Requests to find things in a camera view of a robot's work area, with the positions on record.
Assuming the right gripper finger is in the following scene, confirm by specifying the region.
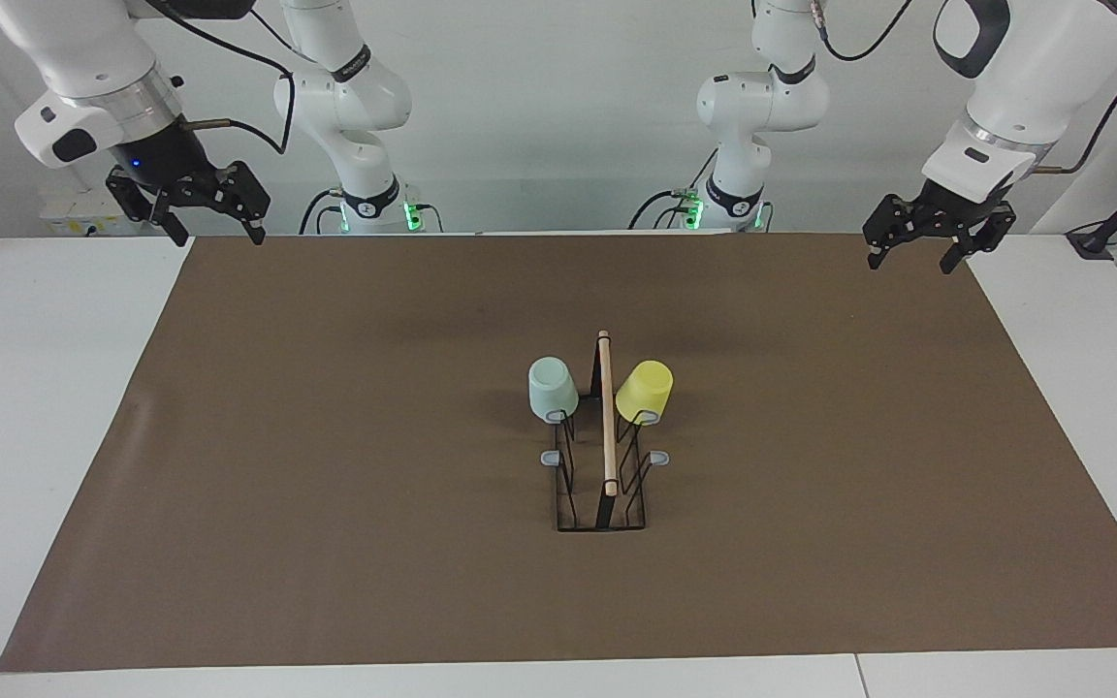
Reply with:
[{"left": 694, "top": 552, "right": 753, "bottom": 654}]
[
  {"left": 195, "top": 160, "right": 271, "bottom": 246},
  {"left": 105, "top": 167, "right": 191, "bottom": 248}
]

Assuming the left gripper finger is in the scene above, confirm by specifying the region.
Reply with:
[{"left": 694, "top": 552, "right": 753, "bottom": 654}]
[
  {"left": 861, "top": 192, "right": 938, "bottom": 270},
  {"left": 939, "top": 206, "right": 1017, "bottom": 275}
]

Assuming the yellow plastic cup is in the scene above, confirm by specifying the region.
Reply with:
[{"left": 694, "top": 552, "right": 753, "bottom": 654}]
[{"left": 615, "top": 360, "right": 675, "bottom": 427}]

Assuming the light green plastic cup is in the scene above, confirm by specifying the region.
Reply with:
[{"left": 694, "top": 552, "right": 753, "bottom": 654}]
[{"left": 527, "top": 356, "right": 581, "bottom": 426}]

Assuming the white power strip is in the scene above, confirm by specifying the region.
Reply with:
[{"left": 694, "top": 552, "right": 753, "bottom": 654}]
[{"left": 40, "top": 189, "right": 128, "bottom": 238}]

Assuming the brown table mat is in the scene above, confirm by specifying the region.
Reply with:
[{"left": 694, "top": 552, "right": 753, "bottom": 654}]
[{"left": 0, "top": 233, "right": 1117, "bottom": 673}]

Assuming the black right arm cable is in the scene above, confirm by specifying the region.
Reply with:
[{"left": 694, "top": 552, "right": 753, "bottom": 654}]
[{"left": 146, "top": 0, "right": 298, "bottom": 156}]

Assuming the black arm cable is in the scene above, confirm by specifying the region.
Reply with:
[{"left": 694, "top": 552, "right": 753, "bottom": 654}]
[
  {"left": 146, "top": 0, "right": 298, "bottom": 156},
  {"left": 1029, "top": 29, "right": 1117, "bottom": 178}
]

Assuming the black right base cable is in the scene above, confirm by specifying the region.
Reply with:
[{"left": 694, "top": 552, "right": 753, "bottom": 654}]
[{"left": 300, "top": 187, "right": 344, "bottom": 236}]

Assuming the black base cable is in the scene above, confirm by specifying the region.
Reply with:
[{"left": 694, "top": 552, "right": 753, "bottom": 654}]
[
  {"left": 300, "top": 187, "right": 344, "bottom": 236},
  {"left": 627, "top": 145, "right": 719, "bottom": 232}
]

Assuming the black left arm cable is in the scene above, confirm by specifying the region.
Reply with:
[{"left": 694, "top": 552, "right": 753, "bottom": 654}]
[{"left": 1029, "top": 29, "right": 1117, "bottom": 178}]

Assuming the black left base cable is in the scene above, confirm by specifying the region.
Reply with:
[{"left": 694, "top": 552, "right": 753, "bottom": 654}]
[{"left": 627, "top": 145, "right": 719, "bottom": 232}]

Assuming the black wire cup rack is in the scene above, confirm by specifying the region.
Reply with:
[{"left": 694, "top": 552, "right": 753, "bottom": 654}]
[{"left": 539, "top": 330, "right": 672, "bottom": 533}]

